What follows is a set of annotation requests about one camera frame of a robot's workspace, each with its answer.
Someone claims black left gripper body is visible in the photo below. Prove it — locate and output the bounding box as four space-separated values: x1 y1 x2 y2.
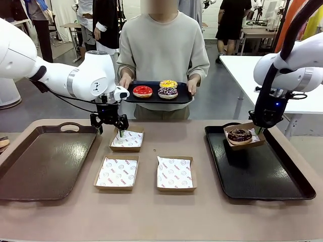
96 102 121 125

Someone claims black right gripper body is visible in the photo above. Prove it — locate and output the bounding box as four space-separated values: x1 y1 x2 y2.
259 96 289 129

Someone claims white printed liner paper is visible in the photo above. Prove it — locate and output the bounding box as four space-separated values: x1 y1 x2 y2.
156 156 194 189
249 128 260 144
112 130 144 148
95 156 137 187

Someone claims chocolate glazed donut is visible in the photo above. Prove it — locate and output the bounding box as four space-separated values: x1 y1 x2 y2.
227 128 253 146

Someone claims brown paper food box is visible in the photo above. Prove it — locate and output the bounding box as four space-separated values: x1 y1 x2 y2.
156 155 198 193
93 154 140 192
109 126 145 152
223 123 266 152

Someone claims red glazed donut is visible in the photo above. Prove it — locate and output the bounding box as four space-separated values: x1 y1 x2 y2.
133 85 153 98

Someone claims yellow glazed sprinkle donut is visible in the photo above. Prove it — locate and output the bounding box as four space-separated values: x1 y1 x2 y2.
159 80 179 89

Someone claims person's left forearm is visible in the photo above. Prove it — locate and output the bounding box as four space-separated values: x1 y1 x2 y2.
188 57 210 81

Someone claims person's right forearm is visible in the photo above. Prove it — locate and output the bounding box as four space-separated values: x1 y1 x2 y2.
116 57 135 79

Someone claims person's right hand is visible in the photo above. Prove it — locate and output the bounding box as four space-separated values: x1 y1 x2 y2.
119 75 134 89

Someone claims person's left hand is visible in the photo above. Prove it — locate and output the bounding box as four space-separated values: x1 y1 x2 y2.
187 77 200 96

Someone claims white side table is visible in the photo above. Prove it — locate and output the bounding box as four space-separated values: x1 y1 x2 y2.
219 54 323 138

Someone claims person in beige sweater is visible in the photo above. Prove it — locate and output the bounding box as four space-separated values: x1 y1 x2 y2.
116 0 210 120

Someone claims background work table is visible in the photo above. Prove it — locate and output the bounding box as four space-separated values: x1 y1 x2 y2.
241 24 280 56

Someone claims orange hanging cloth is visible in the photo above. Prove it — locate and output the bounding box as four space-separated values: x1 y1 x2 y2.
275 0 300 53

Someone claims person in black jacket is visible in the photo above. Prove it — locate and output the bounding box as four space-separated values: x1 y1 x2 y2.
92 0 122 61

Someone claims person in grey shorts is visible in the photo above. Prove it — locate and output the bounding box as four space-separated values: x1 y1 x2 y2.
77 0 98 52

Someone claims wooden top background desk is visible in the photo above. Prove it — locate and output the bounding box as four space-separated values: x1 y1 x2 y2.
60 22 83 64

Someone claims tan and brown round item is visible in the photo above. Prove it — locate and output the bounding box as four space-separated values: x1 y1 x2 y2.
0 136 11 153

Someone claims person in black shorts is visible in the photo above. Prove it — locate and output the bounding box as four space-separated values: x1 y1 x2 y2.
216 0 253 64

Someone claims person in dark trousers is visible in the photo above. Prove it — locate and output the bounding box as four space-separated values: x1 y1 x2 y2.
26 0 55 64

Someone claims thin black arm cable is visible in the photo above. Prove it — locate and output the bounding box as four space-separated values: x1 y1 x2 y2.
30 75 101 113

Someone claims black serving tray with handles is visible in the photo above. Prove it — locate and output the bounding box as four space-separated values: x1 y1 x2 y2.
204 123 317 202

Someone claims brown serving tray with handles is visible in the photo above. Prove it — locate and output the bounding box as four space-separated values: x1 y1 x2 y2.
0 122 99 202

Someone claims thick black cable conduit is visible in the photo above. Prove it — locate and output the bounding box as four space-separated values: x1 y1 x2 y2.
253 0 323 127

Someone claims white round pedestal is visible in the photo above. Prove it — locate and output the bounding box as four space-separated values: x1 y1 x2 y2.
0 78 22 109

